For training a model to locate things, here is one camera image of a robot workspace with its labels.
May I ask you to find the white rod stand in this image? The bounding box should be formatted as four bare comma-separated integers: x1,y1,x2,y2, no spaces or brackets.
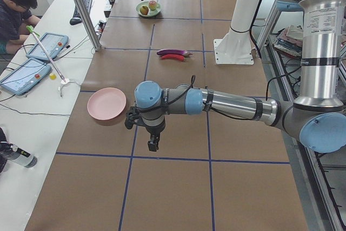
26,25,81,97

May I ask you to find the small yellow cap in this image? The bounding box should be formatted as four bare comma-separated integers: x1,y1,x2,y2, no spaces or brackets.
49,73,56,80

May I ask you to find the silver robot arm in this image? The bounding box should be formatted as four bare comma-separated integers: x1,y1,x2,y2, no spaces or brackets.
125,0,345,153

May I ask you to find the black keyboard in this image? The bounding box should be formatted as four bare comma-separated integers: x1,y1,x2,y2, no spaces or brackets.
72,0,94,18

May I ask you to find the blue teach pendant far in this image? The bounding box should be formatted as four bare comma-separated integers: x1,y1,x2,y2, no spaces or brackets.
26,32,69,62

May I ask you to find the black computer mouse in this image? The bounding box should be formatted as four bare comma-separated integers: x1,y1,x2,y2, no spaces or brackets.
69,17,82,25

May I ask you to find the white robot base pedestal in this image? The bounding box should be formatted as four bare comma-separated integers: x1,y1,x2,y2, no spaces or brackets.
214,0,260,65

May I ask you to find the red green peach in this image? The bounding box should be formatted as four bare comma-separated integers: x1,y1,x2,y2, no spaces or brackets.
148,0,159,11

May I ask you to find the stack of books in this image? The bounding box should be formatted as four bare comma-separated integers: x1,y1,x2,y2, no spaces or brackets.
274,25,303,57

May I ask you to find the grey spray bottle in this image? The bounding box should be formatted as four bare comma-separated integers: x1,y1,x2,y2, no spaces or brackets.
1,141,37,168

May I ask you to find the white side table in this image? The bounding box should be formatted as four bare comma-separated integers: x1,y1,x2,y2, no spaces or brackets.
1,0,95,230

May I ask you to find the red chili pepper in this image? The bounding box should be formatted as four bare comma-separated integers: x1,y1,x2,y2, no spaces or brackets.
160,54,185,62

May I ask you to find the blue teach pendant near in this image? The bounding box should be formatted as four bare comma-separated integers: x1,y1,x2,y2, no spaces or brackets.
1,58,52,96

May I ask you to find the light green plate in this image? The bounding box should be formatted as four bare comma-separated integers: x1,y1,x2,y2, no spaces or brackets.
136,1,161,17

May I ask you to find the blue teach pendant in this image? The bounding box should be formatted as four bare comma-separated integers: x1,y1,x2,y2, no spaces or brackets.
1,58,52,96
26,32,69,62

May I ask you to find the seated person dark shirt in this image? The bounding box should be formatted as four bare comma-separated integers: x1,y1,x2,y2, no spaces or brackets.
1,0,40,54

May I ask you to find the aluminium frame post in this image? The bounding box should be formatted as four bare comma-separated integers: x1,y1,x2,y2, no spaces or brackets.
74,0,101,51

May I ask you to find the purple eggplant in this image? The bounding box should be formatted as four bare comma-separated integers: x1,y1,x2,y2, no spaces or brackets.
156,49,192,57

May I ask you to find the pink plate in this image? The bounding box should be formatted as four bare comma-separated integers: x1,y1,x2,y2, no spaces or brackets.
87,87,127,120

